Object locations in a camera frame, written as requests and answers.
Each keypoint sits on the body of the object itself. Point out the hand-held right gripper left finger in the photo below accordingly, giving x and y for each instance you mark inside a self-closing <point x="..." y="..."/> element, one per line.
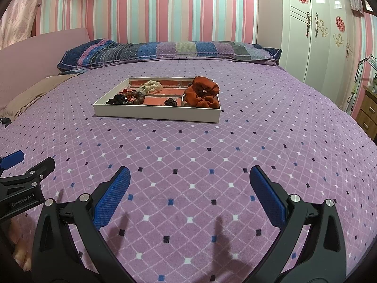
<point x="113" y="197"/>

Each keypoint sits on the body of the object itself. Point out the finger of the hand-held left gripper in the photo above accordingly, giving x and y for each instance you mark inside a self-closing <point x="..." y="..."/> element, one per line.
<point x="44" y="166"/>
<point x="13" y="157"/>

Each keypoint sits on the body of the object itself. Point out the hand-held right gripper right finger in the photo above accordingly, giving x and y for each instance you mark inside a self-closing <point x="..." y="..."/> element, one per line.
<point x="269" y="197"/>

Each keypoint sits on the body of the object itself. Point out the white tray brick-print inside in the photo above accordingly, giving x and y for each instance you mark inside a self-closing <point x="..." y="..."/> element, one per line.
<point x="153" y="113"/>

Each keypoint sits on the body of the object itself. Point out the black scrunchie with flower badge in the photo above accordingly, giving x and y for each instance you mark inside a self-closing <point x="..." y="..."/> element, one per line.
<point x="117" y="98"/>

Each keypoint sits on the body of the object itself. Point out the orange scrunchie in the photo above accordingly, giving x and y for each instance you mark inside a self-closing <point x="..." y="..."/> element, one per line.
<point x="203" y="91"/>

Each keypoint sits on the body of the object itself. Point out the person's left hand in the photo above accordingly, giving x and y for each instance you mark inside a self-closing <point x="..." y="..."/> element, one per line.
<point x="22" y="250"/>

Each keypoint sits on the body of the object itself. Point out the small dark object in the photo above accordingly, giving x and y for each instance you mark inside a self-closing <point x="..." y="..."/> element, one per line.
<point x="5" y="121"/>

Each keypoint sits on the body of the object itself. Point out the beige cloth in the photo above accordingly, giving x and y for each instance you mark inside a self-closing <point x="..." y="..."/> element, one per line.
<point x="35" y="91"/>

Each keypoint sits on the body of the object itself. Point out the purple checked bedspread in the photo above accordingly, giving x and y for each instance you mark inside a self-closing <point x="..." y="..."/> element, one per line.
<point x="206" y="153"/>

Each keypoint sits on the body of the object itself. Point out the pink headboard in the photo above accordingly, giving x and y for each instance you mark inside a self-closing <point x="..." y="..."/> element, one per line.
<point x="44" y="53"/>

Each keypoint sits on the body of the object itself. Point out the small black hair claw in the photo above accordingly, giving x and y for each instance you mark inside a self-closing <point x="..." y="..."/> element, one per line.
<point x="170" y="102"/>

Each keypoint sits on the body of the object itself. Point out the cream scrunchie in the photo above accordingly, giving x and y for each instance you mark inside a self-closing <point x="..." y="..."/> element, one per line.
<point x="150" y="87"/>

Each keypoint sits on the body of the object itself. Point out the wooden nightstand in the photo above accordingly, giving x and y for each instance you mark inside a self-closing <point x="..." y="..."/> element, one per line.
<point x="368" y="112"/>

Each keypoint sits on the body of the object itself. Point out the pink patterned curtain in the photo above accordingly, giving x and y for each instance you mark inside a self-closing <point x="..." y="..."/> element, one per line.
<point x="20" y="20"/>

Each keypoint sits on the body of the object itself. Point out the white wardrobe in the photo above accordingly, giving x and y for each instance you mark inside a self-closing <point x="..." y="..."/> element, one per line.
<point x="324" y="50"/>

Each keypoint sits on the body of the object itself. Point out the patchwork pillow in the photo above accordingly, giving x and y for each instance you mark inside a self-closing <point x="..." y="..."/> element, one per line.
<point x="176" y="48"/>

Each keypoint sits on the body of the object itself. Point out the desk lamp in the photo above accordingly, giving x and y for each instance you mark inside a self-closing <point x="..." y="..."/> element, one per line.
<point x="371" y="61"/>

